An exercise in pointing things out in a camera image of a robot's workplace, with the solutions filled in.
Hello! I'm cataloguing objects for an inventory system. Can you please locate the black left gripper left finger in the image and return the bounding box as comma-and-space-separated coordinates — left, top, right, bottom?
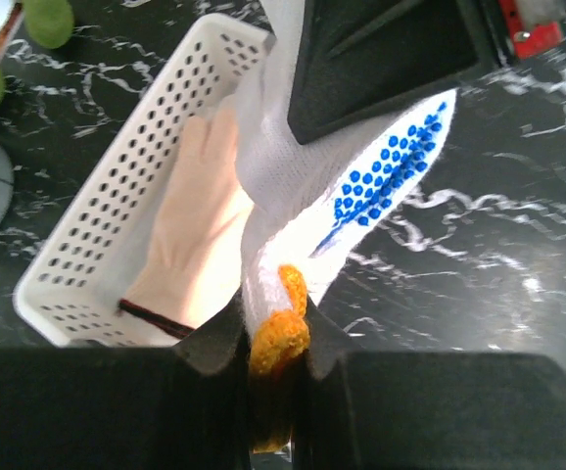
0, 301, 249, 469

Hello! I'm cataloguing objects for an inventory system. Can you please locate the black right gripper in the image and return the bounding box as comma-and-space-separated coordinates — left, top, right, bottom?
288, 0, 565, 144

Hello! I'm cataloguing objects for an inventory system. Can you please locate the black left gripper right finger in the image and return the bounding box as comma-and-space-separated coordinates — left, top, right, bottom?
295, 305, 566, 469

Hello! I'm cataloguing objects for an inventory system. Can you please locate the cream knit glove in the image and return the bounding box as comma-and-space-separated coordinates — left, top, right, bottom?
118, 106, 253, 339

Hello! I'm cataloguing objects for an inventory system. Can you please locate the white plastic storage basket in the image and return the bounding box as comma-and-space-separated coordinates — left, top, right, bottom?
14, 14, 271, 347

